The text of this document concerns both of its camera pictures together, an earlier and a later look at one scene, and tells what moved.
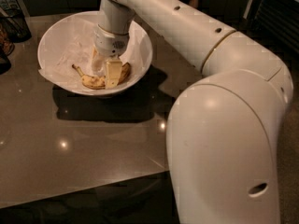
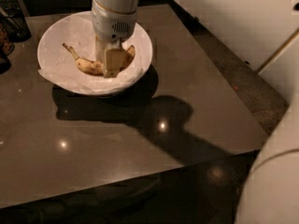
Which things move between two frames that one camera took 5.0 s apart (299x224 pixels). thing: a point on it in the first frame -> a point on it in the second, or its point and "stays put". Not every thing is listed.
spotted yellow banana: [99, 83] -> [97, 68]
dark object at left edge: [7, 49] stays put
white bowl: [65, 52] stays put
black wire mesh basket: [14, 24] stays put
